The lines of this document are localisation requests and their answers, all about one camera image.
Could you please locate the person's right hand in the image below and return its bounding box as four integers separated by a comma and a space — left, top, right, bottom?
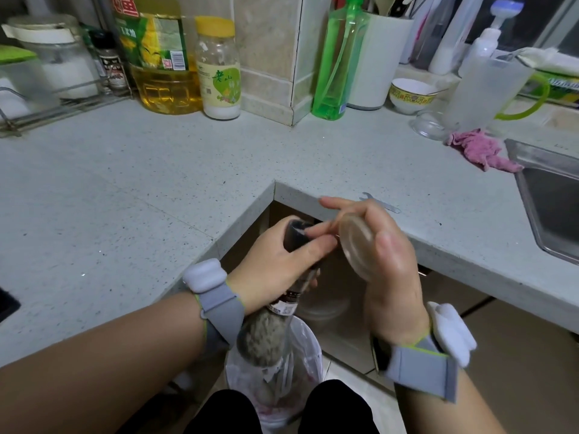
306, 196, 430, 345

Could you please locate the person's left hand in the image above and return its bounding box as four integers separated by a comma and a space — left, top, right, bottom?
227, 216, 338, 314

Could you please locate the clear round lid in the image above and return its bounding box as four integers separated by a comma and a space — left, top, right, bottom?
338, 212, 379, 281

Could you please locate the glass spice bottle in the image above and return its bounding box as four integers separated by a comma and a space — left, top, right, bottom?
236, 219, 326, 369

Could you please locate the person's left forearm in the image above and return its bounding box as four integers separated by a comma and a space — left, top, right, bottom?
0, 291, 210, 434

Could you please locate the person's right forearm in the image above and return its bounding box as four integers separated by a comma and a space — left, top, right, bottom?
394, 368, 508, 434

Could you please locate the small metal wrench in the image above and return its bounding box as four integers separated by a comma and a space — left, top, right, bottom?
359, 192, 402, 215

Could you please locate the trash bin with plastic bag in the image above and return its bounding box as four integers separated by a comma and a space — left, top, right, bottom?
224, 314, 324, 432

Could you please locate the grey wristband with white tracker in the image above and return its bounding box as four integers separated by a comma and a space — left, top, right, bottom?
182, 258, 247, 354
371, 301, 478, 404

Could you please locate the clear glass dish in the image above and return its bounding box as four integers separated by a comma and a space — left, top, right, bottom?
410, 109, 453, 141

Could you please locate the pink cloth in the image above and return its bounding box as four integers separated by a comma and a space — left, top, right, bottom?
445, 129, 524, 173

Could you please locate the small patterned bowl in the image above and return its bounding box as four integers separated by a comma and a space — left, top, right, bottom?
389, 77, 439, 115

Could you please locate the person's right leg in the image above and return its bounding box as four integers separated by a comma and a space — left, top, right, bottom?
298, 379, 381, 434

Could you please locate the person's leg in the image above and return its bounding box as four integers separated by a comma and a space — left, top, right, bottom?
183, 389, 264, 434
298, 379, 381, 434

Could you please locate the green dish soap bottle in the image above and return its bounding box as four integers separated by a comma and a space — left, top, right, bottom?
312, 0, 371, 121

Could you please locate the stainless steel sink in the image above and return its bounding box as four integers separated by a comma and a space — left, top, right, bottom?
504, 138, 579, 266

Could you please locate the white utensil holder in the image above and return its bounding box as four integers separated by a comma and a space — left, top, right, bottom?
347, 12, 414, 111

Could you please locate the person's left leg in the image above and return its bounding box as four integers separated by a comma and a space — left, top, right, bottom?
183, 389, 264, 434

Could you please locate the jar with yellow lid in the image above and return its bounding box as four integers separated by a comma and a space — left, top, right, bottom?
195, 15, 242, 121

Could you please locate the tall white plastic bottle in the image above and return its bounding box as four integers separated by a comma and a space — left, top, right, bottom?
427, 0, 475, 76

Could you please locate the white pump bottle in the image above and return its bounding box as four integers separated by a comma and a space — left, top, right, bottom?
458, 0, 525, 78

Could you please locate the green and yellow package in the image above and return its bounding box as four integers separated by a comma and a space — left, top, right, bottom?
520, 70, 579, 108

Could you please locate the large cooking oil bottle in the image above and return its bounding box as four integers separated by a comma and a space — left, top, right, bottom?
110, 0, 203, 115

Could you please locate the white plastic bag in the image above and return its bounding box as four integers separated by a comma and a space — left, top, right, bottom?
516, 46, 579, 78

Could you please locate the small black-capped spice bottle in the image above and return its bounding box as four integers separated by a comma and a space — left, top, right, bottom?
90, 30, 129, 92

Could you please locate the black object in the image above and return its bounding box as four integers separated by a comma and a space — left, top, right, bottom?
0, 287, 22, 324

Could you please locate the clear canister with white lid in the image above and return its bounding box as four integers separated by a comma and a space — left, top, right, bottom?
1, 14, 101, 101

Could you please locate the clear container with green lid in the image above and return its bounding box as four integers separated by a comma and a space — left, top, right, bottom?
0, 45, 57, 119

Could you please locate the clear jug with green handle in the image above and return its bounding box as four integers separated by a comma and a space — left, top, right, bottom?
442, 54, 551, 134

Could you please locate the metal wire rack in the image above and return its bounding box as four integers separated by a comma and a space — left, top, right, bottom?
0, 63, 135, 138

